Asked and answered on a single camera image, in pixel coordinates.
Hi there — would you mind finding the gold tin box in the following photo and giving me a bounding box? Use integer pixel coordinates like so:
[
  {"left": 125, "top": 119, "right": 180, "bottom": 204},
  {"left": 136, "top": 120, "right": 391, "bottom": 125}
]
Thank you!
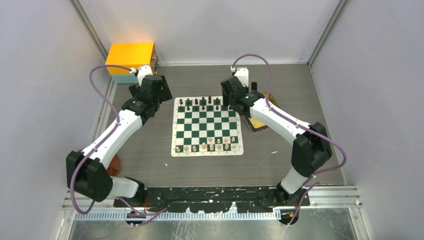
[{"left": 242, "top": 95, "right": 280, "bottom": 133}]

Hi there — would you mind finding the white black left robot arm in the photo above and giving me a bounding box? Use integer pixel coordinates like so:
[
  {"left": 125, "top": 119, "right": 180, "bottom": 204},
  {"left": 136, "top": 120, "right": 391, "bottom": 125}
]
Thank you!
[{"left": 66, "top": 75, "right": 173, "bottom": 207}]

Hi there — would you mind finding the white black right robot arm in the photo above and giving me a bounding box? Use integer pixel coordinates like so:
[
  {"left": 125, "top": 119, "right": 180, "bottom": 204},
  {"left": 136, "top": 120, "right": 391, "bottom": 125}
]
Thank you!
[{"left": 220, "top": 76, "right": 333, "bottom": 206}]

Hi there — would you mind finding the green white chess board mat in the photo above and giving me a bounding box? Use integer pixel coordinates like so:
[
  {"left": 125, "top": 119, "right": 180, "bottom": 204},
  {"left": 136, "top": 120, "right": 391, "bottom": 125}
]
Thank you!
[{"left": 170, "top": 96, "right": 244, "bottom": 157}]

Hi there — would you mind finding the light blue box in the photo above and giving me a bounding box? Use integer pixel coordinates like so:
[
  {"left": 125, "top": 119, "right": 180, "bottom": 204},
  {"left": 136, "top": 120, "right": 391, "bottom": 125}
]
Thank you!
[{"left": 107, "top": 63, "right": 159, "bottom": 84}]

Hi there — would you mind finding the yellow box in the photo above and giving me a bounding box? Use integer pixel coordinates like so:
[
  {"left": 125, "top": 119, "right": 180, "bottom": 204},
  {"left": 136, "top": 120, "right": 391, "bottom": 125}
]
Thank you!
[{"left": 105, "top": 42, "right": 160, "bottom": 74}]

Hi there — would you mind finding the brown cloth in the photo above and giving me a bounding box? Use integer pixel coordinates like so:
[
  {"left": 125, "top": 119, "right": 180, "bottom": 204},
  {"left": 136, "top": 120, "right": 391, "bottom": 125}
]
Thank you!
[{"left": 74, "top": 150, "right": 121, "bottom": 177}]

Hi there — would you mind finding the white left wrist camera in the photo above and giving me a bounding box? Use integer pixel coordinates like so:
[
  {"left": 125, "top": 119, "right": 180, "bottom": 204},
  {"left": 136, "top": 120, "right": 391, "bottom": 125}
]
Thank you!
[{"left": 129, "top": 64, "right": 153, "bottom": 86}]

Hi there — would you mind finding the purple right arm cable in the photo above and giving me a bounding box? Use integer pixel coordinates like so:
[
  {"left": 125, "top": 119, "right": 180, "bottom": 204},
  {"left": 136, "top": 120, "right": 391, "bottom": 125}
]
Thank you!
[{"left": 230, "top": 53, "right": 348, "bottom": 227}]

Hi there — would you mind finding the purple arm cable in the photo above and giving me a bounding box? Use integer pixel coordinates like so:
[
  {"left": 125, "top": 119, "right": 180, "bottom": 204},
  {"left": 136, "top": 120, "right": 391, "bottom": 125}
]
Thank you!
[
  {"left": 230, "top": 53, "right": 348, "bottom": 227},
  {"left": 68, "top": 64, "right": 168, "bottom": 227}
]

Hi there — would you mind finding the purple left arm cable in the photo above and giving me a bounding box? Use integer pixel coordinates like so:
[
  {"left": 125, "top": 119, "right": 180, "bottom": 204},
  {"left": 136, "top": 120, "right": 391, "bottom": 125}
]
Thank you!
[{"left": 68, "top": 64, "right": 168, "bottom": 227}]

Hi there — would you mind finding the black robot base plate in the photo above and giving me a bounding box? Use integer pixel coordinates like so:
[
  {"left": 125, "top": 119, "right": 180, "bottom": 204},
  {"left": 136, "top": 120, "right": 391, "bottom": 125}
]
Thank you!
[{"left": 124, "top": 186, "right": 310, "bottom": 214}]

